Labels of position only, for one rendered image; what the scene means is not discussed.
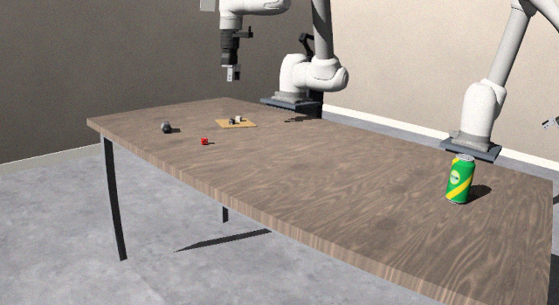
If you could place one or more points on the tan square mat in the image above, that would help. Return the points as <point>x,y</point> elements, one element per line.
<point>245,123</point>

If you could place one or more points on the green drink can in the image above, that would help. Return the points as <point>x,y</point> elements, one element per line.
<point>460,179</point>

